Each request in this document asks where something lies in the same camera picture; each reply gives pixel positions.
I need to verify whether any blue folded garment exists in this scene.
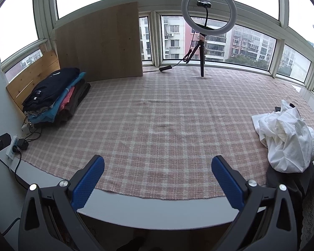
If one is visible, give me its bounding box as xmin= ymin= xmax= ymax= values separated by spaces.
xmin=27 ymin=72 xmax=86 ymax=124

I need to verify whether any white ring light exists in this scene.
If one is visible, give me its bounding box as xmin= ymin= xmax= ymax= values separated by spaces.
xmin=181 ymin=0 xmax=238 ymax=36

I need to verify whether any pink folded garment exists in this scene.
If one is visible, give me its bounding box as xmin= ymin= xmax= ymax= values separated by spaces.
xmin=59 ymin=86 xmax=75 ymax=111

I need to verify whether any black power adapter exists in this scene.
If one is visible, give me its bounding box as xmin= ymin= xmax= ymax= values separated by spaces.
xmin=16 ymin=138 xmax=29 ymax=151

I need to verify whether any black webcam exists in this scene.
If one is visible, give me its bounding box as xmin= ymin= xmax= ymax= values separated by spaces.
xmin=196 ymin=0 xmax=211 ymax=9

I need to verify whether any black tripod stand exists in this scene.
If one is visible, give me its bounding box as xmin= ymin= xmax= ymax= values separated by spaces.
xmin=185 ymin=33 xmax=205 ymax=78

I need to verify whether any large plywood board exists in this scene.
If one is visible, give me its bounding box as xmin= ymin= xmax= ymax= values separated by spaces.
xmin=55 ymin=2 xmax=143 ymax=82

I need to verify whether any small pine wood board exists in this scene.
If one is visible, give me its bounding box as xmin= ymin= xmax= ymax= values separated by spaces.
xmin=6 ymin=50 xmax=60 ymax=110

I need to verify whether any pink plaid tablecloth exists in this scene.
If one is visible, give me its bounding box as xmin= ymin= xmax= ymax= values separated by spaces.
xmin=22 ymin=66 xmax=314 ymax=200

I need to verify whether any black folded garment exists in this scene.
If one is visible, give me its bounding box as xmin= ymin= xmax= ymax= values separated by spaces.
xmin=54 ymin=79 xmax=91 ymax=126

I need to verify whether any white button shirt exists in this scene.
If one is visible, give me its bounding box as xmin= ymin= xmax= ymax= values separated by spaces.
xmin=252 ymin=100 xmax=314 ymax=173

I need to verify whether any dark grey garment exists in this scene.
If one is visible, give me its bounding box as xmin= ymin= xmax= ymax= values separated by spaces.
xmin=266 ymin=163 xmax=314 ymax=205

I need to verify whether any white power strip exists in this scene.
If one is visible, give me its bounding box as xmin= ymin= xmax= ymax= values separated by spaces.
xmin=6 ymin=135 xmax=18 ymax=160

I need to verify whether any navy folded garment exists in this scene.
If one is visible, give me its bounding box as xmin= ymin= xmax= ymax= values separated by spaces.
xmin=22 ymin=67 xmax=80 ymax=113

